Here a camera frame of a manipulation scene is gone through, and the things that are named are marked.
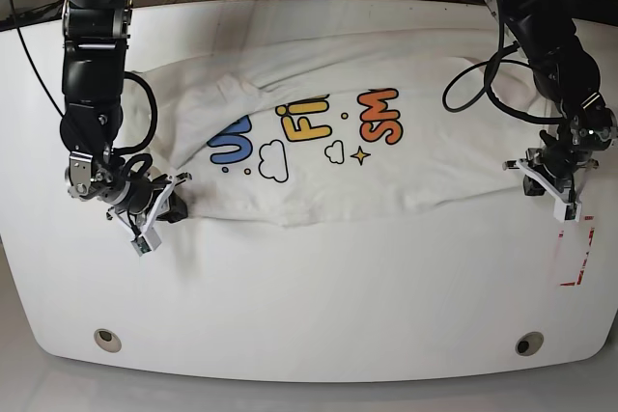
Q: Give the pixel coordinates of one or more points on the black robot arm, image left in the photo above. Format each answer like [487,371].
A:
[94,73]

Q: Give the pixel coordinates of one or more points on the table cable grommet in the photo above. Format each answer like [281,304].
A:
[529,344]
[107,341]

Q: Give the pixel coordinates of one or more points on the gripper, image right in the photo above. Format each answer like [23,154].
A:
[557,162]

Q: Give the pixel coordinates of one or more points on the white printed T-shirt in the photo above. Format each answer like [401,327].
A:
[333,129]

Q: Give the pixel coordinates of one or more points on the left table cable grommet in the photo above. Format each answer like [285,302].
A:
[107,341]

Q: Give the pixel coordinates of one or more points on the black robot arm, image right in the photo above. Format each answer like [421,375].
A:
[563,73]

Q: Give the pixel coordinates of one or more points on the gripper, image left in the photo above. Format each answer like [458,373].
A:
[135,197]

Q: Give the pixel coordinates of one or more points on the red tape rectangle marking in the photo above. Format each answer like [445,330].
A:
[572,251]

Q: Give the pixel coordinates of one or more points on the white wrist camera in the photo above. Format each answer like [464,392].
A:
[145,239]
[567,204]

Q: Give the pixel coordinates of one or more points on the black tripod stand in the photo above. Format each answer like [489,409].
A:
[47,12]

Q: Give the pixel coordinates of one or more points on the right table cable grommet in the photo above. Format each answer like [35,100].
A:
[529,344]

